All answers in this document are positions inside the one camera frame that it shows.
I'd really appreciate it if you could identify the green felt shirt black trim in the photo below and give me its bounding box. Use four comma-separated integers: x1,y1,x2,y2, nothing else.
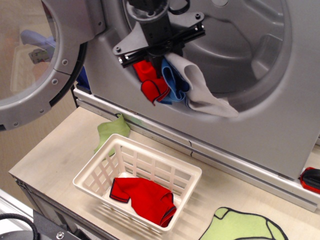
200,207,288,240

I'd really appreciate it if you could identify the round grey machine door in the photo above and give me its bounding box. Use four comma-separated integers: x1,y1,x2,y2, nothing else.
0,0,94,131

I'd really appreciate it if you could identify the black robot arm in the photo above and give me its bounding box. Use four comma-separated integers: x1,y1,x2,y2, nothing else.
113,0,205,77

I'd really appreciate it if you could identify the light green felt cloth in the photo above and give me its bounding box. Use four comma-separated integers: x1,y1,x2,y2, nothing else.
93,113,131,153

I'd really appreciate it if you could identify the white plastic laundry basket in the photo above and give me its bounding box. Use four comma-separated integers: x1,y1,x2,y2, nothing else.
73,134,202,234

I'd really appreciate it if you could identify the white felt cloth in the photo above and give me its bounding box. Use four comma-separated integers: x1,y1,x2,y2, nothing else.
165,53,239,118

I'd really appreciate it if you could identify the red felt garment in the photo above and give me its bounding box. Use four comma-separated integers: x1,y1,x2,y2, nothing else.
133,60,170,105

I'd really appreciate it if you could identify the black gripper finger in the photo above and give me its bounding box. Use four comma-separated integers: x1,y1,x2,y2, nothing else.
148,55,163,78

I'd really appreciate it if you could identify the black cable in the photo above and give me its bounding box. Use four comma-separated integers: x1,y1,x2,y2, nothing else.
0,212,40,240

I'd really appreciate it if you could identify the blue felt cloth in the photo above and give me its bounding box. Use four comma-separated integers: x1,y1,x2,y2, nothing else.
159,58,190,105

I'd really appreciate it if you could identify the grey toy washing machine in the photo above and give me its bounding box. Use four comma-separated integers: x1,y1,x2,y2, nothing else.
82,0,320,179

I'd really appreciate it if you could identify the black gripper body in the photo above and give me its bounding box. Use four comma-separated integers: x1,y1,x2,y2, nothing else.
113,12,205,68

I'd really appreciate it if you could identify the red black tool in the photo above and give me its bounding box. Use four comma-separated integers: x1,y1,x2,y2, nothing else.
299,167,320,194

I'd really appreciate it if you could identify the black metal bracket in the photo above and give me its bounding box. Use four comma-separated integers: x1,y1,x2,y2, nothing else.
33,210,90,240

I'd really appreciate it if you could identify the red felt shirt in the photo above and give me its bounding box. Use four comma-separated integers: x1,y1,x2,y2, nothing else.
109,177,177,228

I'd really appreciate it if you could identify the blue plastic block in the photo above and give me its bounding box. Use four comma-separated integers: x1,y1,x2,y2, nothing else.
76,66,91,93

